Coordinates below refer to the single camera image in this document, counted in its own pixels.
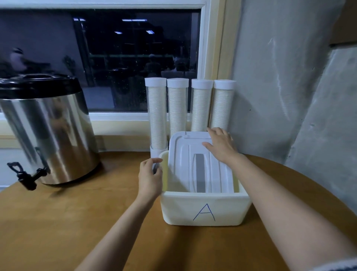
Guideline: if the person's left hand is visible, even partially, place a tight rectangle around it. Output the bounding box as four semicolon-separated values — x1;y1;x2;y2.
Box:
137;157;164;205

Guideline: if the person's right hand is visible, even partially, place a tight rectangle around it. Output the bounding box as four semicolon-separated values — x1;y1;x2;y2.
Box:
202;127;242;166

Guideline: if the white plastic lid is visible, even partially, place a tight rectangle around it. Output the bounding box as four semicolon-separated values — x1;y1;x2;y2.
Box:
167;131;235;194

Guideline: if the nested stack of paper cups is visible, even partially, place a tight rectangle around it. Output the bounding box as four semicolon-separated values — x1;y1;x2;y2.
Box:
211;90;235;131
191;89;213;133
148;87;167;150
169;87;187;134

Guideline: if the translucent plastic box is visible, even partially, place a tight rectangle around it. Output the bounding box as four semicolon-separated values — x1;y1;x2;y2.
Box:
160;150;253;227

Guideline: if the person's right forearm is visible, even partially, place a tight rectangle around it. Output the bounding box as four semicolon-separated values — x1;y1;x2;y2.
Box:
230;155;357;271

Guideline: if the person's left forearm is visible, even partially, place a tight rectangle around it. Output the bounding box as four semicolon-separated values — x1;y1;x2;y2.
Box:
75;195;156;271

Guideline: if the person's grey shirt sleeve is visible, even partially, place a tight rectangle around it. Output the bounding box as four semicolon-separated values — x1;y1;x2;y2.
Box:
311;257;357;271

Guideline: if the stainless steel water dispenser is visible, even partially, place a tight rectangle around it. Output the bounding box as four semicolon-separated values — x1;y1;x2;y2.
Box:
0;74;102;191

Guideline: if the white framed window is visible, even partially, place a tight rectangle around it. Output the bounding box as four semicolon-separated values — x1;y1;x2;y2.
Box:
0;0;243;150

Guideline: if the brown wooden wall cabinet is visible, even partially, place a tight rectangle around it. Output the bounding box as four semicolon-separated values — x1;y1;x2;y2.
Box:
329;0;357;47

